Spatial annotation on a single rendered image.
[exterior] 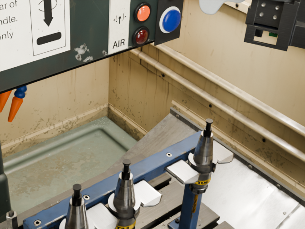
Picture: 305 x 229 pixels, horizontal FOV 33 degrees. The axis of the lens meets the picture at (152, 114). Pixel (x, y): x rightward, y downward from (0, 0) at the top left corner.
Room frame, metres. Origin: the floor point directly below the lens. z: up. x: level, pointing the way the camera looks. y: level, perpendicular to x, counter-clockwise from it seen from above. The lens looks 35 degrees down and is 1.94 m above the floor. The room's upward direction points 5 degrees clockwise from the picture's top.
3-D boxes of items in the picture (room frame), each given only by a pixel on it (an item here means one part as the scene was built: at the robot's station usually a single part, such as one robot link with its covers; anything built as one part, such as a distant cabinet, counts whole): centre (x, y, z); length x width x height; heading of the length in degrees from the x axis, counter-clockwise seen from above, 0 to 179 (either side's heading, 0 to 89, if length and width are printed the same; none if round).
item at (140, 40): (0.58, 0.02, 1.65); 0.02 x 0.01 x 0.02; 134
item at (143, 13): (0.58, 0.02, 1.68); 0.02 x 0.01 x 0.02; 134
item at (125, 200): (0.71, 0.04, 1.26); 0.04 x 0.04 x 0.07
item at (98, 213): (0.67, 0.08, 1.21); 0.07 x 0.05 x 0.01; 44
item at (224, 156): (0.90, -0.16, 1.21); 0.07 x 0.05 x 0.01; 44
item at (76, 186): (0.64, 0.12, 1.31); 0.02 x 0.02 x 0.03
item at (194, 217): (0.94, -0.12, 1.05); 0.10 x 0.05 x 0.30; 44
